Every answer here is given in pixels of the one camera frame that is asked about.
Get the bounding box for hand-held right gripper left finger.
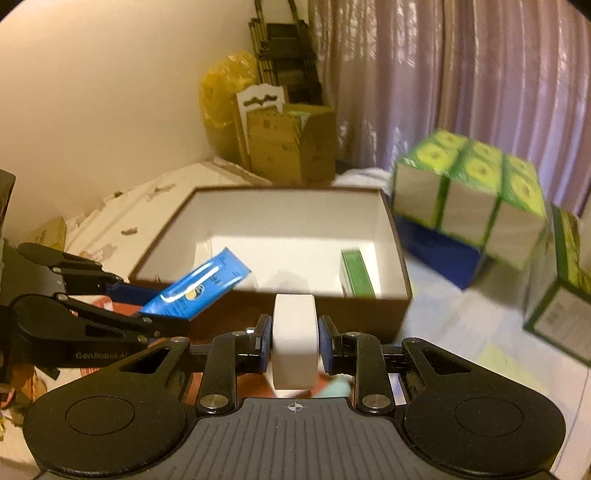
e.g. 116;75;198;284
99;314;273;416

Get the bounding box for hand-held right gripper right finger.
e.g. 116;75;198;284
318;315;495;416

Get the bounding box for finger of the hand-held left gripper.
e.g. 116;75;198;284
10;294;191;344
17;242;162;305

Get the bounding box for white rounded charger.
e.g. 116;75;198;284
271;294;320;398

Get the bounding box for blue tube with white cap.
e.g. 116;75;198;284
139;247;252;322

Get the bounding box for green and white medicine box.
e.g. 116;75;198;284
339;248;382;298

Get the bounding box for brown storage box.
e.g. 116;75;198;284
127;186;413;344

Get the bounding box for red printed cardboard sheet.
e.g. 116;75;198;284
92;295;356;404

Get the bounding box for cream printed bed sheet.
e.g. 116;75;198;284
65;159;273;282

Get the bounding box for white table cloth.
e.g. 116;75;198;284
392;263;591;462

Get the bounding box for dark blue box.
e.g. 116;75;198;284
392;216;490;291

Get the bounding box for brown cardboard box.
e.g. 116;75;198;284
247;104;338;185

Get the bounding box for pack of green tissue boxes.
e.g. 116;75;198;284
392;129;552;273

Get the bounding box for yellow plastic bag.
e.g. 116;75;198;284
199;51;259;158

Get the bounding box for white carved chair back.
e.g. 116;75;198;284
233;84;289;167

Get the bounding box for large green carton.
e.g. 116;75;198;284
523;203;591;367

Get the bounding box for black folding rack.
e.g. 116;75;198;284
249;0;324;109

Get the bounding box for mauve curtain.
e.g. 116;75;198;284
307;0;591;217

